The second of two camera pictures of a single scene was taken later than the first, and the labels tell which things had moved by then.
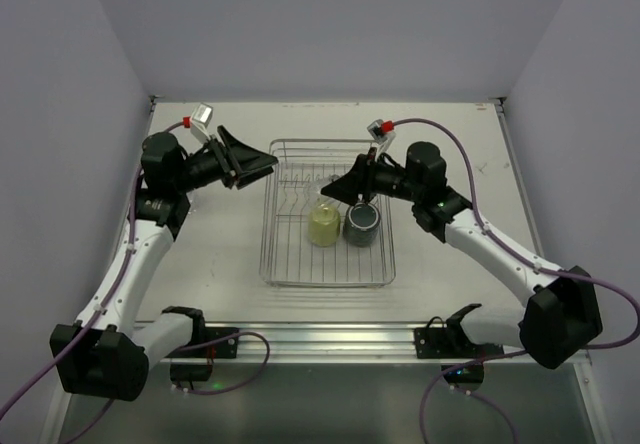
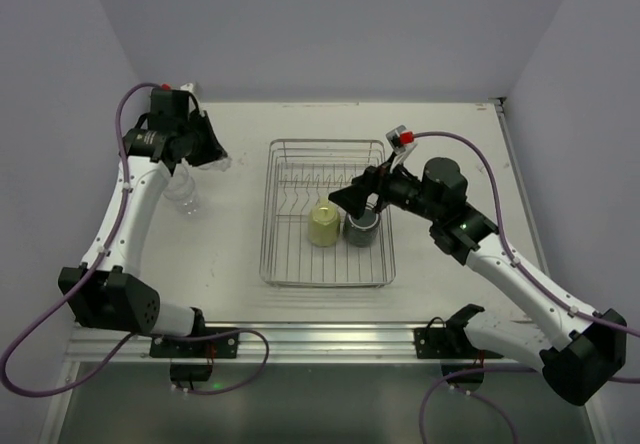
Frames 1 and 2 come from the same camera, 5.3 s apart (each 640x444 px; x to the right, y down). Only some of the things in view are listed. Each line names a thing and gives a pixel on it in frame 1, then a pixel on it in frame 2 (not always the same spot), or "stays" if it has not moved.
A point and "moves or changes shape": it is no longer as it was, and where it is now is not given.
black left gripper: x=225 y=157 → x=198 y=140
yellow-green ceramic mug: x=324 y=224 stays
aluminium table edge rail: x=323 y=343 stays
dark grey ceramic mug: x=361 y=224 stays
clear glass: x=312 y=186 moves or changes shape
